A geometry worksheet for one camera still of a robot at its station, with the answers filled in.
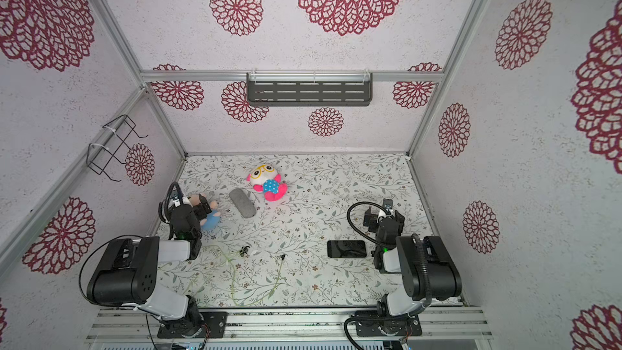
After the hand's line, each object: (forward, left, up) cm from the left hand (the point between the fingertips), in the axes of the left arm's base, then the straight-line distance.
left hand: (190, 200), depth 92 cm
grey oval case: (+3, -18, -7) cm, 19 cm away
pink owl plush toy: (+13, -27, -4) cm, 30 cm away
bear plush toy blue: (-5, -9, -5) cm, 11 cm away
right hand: (-2, -74, -2) cm, 74 cm away
